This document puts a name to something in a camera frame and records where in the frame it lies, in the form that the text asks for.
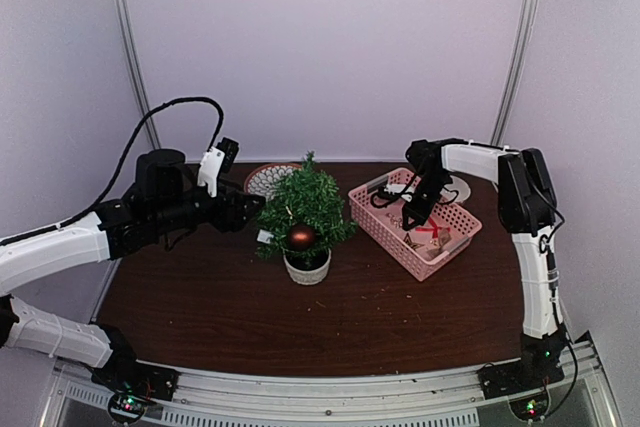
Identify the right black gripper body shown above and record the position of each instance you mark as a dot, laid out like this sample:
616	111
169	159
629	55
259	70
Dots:
431	183

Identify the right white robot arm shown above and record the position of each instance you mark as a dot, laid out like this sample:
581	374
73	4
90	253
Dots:
527	209

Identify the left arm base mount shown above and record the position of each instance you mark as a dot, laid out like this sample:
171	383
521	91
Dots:
135	386

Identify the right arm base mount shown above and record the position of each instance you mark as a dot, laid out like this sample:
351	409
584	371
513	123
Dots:
525	381

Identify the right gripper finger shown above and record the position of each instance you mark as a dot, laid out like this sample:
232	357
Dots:
419	219
407	219

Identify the red ribbon bow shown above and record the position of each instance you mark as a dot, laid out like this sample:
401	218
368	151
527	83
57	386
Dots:
433	228

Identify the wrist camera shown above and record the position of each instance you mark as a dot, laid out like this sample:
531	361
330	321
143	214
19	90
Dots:
216	160
386	195

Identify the pink plastic basket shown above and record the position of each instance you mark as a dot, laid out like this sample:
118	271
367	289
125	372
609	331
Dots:
420	249

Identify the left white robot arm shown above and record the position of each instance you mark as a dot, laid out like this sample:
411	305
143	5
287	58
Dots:
166	197

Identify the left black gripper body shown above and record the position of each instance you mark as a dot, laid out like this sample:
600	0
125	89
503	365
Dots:
220	218

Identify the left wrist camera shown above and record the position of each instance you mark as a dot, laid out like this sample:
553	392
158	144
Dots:
216	160

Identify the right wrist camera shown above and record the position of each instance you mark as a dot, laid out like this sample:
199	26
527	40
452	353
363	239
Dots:
386	195

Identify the flower pattern plate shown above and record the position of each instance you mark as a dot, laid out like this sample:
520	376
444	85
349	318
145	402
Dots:
262	180

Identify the white battery box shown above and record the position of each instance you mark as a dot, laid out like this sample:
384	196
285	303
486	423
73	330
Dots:
264	236

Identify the red bauble ornament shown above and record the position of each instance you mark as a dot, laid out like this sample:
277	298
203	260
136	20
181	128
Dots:
301	237

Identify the gold star ornament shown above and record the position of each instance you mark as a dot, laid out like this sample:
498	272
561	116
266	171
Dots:
411	243

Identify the small green christmas tree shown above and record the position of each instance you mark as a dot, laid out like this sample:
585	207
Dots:
305	220

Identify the white ceramic bowl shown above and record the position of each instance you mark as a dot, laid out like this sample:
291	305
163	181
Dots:
456	191

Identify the right aluminium frame post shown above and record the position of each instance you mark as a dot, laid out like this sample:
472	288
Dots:
527	16

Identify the front aluminium rail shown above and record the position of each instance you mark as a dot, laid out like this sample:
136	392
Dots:
454	397

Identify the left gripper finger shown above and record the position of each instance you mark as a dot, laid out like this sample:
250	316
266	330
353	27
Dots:
250	214
253	199

